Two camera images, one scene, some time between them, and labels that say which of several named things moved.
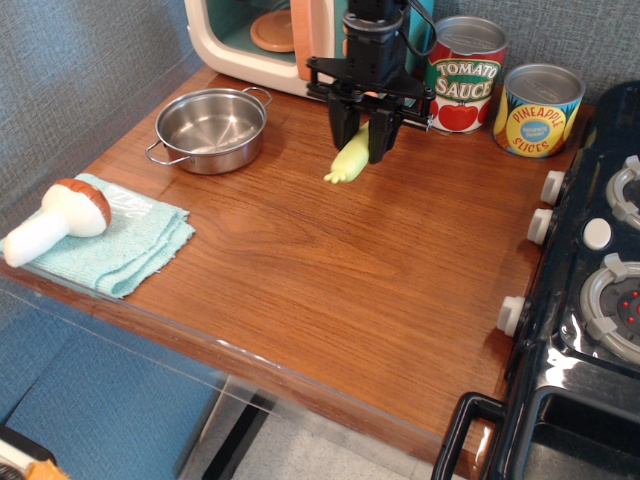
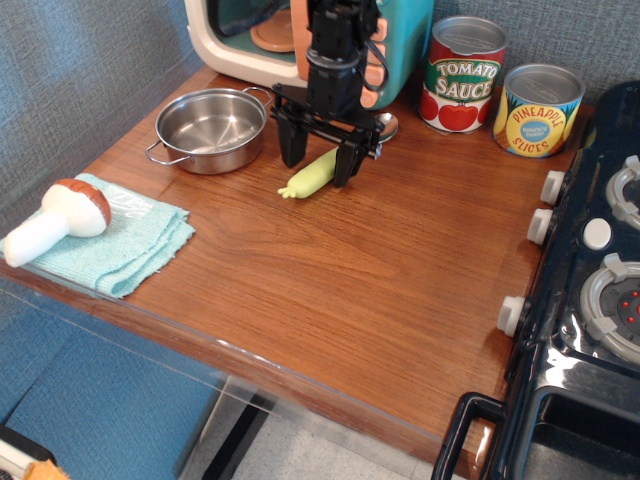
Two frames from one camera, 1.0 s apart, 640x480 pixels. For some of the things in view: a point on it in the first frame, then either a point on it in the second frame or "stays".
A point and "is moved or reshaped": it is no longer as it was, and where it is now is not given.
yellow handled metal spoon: [351, 160] is moved or reshaped
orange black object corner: [24, 459] stays
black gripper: [375, 69] -> [333, 107]
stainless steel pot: [218, 130] stays
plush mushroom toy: [71, 207] stays
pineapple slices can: [538, 110] stays
